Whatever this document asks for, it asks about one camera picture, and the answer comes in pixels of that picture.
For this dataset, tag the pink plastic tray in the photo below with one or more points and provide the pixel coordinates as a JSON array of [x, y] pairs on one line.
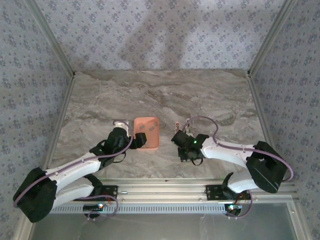
[[153, 140]]

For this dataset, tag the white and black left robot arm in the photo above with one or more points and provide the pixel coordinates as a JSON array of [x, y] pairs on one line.
[[75, 167]]

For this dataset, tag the cream and brown stapler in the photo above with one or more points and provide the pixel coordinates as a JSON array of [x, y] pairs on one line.
[[177, 126]]

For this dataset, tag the aluminium table side rail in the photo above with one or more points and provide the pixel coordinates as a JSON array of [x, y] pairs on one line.
[[260, 110], [63, 110]]

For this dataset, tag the aluminium frame post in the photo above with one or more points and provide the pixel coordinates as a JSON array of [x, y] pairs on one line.
[[50, 35], [272, 35]]

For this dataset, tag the small silver bolt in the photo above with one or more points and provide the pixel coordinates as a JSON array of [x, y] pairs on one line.
[[124, 192]]

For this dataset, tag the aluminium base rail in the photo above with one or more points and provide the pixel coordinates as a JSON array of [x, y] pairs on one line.
[[162, 187]]

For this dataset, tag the grey metal sheet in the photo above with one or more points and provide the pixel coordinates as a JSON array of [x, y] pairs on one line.
[[162, 227]]

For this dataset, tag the small circuit board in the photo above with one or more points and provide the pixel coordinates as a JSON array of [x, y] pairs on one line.
[[93, 207], [233, 208]]

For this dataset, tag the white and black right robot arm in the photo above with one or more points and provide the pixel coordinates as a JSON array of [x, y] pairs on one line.
[[225, 152]]

